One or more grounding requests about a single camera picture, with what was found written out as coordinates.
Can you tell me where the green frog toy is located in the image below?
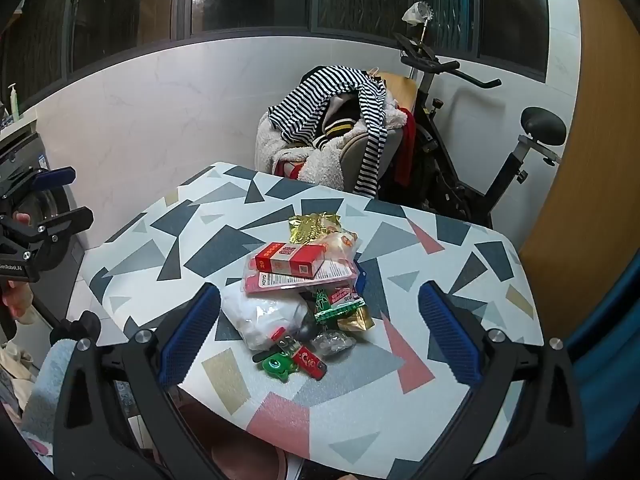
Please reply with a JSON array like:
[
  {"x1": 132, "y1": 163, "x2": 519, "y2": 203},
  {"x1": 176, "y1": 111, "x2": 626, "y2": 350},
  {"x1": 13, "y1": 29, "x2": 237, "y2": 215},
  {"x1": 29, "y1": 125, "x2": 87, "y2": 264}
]
[{"x1": 257, "y1": 350, "x2": 293, "y2": 378}]

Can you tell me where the orange wooden board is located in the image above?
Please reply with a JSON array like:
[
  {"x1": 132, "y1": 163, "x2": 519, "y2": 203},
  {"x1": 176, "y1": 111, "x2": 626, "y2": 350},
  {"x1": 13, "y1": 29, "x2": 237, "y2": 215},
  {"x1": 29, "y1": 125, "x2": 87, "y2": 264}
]
[{"x1": 375, "y1": 72, "x2": 417, "y2": 111}]

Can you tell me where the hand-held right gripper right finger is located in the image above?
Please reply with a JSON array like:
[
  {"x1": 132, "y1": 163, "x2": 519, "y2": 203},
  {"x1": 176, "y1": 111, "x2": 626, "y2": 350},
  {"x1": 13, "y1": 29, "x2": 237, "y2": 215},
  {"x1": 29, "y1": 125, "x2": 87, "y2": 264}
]
[{"x1": 417, "y1": 280, "x2": 588, "y2": 480}]

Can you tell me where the black exercise bike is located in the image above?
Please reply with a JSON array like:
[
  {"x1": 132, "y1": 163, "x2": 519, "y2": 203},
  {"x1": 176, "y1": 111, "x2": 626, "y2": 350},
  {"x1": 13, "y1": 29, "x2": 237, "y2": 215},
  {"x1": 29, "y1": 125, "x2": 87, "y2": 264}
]
[{"x1": 392, "y1": 32, "x2": 568, "y2": 227}]

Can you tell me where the crumpled clear wrapper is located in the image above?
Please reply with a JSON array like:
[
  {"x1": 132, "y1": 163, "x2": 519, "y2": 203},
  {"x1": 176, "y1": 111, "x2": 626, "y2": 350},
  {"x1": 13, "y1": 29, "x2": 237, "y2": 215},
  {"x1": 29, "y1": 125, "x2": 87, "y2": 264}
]
[{"x1": 310, "y1": 330, "x2": 357, "y2": 358}]

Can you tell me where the white plastic bag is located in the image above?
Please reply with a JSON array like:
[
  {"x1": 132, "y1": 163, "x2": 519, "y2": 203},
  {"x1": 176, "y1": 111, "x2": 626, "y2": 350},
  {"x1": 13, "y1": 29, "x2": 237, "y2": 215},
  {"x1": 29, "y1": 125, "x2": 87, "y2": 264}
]
[{"x1": 220, "y1": 285, "x2": 313, "y2": 351}]

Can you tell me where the beige chair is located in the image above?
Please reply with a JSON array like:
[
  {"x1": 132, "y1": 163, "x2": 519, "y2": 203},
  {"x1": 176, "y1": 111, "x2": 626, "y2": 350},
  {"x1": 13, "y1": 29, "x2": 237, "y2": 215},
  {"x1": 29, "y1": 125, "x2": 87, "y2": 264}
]
[{"x1": 340, "y1": 127, "x2": 403, "y2": 191}]

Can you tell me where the white pump bottle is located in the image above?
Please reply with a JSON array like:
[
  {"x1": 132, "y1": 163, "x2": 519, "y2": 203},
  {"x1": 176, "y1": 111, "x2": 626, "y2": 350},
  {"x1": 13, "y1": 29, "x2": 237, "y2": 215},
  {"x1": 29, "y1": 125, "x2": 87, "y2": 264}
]
[{"x1": 7, "y1": 82, "x2": 23, "y2": 122}]

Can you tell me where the red cloth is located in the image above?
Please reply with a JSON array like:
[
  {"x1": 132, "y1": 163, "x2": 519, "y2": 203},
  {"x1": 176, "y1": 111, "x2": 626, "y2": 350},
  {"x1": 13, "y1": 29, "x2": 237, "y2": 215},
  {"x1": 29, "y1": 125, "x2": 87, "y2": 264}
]
[{"x1": 394, "y1": 110, "x2": 417, "y2": 187}]

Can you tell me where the white cloth on bike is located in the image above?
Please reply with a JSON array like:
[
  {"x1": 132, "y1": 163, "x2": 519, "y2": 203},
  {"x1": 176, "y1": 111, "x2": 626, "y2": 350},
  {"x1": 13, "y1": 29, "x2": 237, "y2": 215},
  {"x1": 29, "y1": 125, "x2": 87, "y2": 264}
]
[{"x1": 402, "y1": 2, "x2": 433, "y2": 26}]

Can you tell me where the wooden door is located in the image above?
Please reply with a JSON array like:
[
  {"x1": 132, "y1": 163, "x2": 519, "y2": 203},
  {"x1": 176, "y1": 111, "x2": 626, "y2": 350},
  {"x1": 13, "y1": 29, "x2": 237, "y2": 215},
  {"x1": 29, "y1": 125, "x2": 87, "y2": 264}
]
[{"x1": 520, "y1": 0, "x2": 640, "y2": 311}]

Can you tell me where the red cardboard box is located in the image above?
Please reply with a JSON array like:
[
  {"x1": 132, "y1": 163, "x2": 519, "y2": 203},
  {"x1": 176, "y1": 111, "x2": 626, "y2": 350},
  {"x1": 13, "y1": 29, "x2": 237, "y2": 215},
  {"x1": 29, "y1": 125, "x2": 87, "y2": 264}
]
[{"x1": 255, "y1": 242, "x2": 328, "y2": 280}]

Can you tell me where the white fleece garment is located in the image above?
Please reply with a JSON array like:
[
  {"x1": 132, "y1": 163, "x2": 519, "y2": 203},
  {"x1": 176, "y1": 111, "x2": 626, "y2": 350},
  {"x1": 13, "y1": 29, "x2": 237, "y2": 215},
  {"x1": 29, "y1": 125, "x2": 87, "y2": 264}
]
[{"x1": 256, "y1": 110, "x2": 351, "y2": 192}]

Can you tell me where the dark jacket with yellow stripe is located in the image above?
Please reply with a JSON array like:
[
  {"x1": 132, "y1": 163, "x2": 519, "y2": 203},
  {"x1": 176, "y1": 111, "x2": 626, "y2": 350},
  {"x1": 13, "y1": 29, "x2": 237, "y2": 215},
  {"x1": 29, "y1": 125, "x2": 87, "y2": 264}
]
[{"x1": 320, "y1": 92, "x2": 368, "y2": 148}]

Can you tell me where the clear candy packet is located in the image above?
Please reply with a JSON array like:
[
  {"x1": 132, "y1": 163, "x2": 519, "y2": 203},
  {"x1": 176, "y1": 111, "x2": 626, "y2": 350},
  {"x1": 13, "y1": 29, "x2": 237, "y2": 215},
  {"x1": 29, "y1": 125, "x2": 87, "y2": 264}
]
[{"x1": 320, "y1": 227, "x2": 361, "y2": 262}]

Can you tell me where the gold foil packet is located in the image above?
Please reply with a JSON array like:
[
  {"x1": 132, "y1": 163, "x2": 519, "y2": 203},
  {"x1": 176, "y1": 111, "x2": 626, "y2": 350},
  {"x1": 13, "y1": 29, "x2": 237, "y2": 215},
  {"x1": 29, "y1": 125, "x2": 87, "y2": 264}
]
[{"x1": 289, "y1": 212, "x2": 343, "y2": 248}]

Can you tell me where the black plush piece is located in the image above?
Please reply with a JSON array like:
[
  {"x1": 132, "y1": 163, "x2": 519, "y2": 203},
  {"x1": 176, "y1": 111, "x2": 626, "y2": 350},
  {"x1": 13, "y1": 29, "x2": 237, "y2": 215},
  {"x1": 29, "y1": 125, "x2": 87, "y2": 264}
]
[{"x1": 50, "y1": 310, "x2": 102, "y2": 346}]

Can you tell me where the green red snack wrapper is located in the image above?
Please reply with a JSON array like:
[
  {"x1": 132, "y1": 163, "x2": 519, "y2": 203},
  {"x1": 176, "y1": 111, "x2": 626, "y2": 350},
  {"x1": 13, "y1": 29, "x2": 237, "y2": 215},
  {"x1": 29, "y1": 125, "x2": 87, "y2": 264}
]
[{"x1": 312, "y1": 287, "x2": 363, "y2": 323}]

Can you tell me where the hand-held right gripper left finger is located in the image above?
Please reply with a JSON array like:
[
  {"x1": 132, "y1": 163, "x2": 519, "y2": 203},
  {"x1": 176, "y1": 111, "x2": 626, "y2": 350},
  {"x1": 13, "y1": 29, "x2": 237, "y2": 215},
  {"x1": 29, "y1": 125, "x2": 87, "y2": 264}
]
[{"x1": 52, "y1": 282, "x2": 223, "y2": 480}]

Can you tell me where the black white striped shirt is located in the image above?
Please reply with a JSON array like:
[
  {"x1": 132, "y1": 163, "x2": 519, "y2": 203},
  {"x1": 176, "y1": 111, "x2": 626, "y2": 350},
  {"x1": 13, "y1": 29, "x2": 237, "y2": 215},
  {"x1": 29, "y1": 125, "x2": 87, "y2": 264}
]
[{"x1": 267, "y1": 66, "x2": 391, "y2": 196}]

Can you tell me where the red clear candy tube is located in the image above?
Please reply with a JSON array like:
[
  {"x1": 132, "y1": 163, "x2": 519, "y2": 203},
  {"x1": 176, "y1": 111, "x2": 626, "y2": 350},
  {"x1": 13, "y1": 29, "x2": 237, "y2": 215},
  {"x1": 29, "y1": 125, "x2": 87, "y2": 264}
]
[{"x1": 269, "y1": 327, "x2": 328, "y2": 380}]

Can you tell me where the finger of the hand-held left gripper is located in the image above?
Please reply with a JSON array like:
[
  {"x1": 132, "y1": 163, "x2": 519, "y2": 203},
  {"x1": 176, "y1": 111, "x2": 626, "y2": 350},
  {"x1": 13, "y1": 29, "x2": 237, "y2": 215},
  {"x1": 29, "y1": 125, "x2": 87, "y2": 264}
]
[
  {"x1": 10, "y1": 207, "x2": 95, "y2": 257},
  {"x1": 0, "y1": 166, "x2": 77, "y2": 202}
]

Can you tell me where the person's left hand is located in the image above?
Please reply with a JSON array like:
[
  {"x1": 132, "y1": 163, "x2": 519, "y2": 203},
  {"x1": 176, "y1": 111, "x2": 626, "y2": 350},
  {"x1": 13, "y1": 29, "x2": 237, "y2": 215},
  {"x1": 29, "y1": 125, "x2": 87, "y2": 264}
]
[{"x1": 0, "y1": 279, "x2": 37, "y2": 320}]

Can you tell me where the brown round trash bin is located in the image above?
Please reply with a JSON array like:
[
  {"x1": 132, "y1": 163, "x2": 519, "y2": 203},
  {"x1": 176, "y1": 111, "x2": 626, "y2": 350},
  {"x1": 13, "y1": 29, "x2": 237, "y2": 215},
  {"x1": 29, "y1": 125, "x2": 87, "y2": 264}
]
[{"x1": 167, "y1": 390, "x2": 301, "y2": 480}]

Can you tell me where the pink edged plastic packet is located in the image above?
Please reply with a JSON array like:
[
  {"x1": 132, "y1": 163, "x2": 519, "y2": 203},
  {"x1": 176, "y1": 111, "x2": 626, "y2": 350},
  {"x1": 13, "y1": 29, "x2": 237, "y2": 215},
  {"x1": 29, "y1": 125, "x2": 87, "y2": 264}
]
[{"x1": 243, "y1": 256, "x2": 361, "y2": 295}]

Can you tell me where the grey washing machine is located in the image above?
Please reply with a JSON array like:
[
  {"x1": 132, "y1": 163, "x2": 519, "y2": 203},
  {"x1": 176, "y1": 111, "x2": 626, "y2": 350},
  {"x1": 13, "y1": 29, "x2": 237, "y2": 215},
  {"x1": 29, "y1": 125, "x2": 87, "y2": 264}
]
[{"x1": 0, "y1": 120, "x2": 93, "y2": 341}]

